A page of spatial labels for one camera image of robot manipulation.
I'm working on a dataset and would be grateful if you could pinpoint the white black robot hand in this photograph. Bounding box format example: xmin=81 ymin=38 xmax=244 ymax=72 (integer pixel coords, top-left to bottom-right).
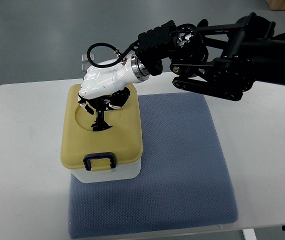
xmin=78 ymin=53 xmax=149 ymax=114

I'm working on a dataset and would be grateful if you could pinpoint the black lid handle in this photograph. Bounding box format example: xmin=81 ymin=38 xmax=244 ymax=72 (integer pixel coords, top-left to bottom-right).
xmin=91 ymin=97 xmax=112 ymax=132

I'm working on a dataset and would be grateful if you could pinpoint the yellow storage box lid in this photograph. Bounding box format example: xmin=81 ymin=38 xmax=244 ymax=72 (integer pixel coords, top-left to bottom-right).
xmin=61 ymin=83 xmax=143 ymax=170

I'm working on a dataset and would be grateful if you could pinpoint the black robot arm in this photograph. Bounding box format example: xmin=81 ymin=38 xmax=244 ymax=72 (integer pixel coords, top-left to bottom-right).
xmin=135 ymin=13 xmax=285 ymax=101

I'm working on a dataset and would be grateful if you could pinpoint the white storage box base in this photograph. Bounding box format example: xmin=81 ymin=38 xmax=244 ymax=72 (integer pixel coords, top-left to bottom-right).
xmin=70 ymin=158 xmax=141 ymax=183

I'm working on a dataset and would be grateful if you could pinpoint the dark blue front latch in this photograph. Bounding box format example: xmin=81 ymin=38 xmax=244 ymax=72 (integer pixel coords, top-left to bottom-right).
xmin=83 ymin=152 xmax=116 ymax=172

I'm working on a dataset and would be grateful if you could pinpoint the blue grey fabric mat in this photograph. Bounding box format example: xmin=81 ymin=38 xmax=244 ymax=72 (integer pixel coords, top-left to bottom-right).
xmin=68 ymin=92 xmax=238 ymax=239

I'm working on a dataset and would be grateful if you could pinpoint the white table leg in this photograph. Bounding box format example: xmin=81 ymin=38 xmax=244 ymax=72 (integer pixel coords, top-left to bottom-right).
xmin=242 ymin=228 xmax=257 ymax=240

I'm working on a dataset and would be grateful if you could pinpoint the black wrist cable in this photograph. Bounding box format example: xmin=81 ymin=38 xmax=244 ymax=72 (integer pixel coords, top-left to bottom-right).
xmin=87 ymin=42 xmax=139 ymax=69

